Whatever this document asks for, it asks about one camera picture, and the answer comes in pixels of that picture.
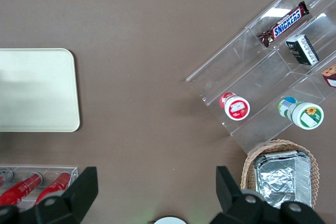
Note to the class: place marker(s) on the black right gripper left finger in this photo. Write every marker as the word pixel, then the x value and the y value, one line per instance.
pixel 78 190

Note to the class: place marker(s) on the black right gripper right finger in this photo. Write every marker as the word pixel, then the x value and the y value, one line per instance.
pixel 228 192

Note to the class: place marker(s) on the light wicker basket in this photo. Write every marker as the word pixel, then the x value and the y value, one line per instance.
pixel 248 166

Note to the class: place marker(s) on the cream plastic serving tray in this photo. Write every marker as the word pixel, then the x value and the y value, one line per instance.
pixel 36 90

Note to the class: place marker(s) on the clear acrylic bottle rack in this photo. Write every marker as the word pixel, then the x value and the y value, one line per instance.
pixel 73 171

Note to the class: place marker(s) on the red cola bottle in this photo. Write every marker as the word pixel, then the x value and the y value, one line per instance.
pixel 21 190
pixel 53 188

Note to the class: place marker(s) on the aluminium foil container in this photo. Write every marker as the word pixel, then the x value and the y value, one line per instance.
pixel 278 179

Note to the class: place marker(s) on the red lid yogurt bottle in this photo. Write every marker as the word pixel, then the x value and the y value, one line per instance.
pixel 236 107

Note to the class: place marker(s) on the green lid yogurt bottle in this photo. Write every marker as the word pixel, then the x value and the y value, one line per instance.
pixel 305 113

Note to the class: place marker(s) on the clear acrylic stepped shelf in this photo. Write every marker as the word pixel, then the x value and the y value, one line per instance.
pixel 257 77

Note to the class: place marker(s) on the red cookie box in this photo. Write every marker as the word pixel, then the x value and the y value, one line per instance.
pixel 330 75

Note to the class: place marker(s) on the small black white box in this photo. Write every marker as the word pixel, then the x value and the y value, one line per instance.
pixel 303 49

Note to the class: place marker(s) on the Snickers chocolate bar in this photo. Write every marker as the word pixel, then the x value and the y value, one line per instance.
pixel 284 24

